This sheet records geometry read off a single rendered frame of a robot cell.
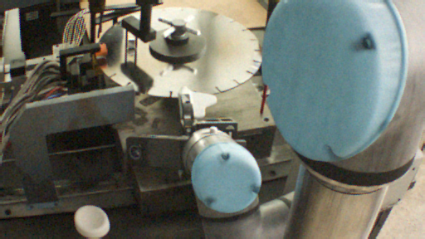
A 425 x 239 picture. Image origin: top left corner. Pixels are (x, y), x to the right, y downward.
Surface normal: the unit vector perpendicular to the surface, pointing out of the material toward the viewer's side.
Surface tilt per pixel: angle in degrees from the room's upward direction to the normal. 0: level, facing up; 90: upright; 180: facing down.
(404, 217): 0
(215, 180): 58
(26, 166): 90
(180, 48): 5
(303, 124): 82
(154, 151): 63
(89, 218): 1
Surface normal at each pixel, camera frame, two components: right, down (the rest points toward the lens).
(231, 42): 0.08, -0.76
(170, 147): -0.40, 0.14
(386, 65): 0.38, 0.05
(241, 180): 0.15, 0.15
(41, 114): 0.32, 0.63
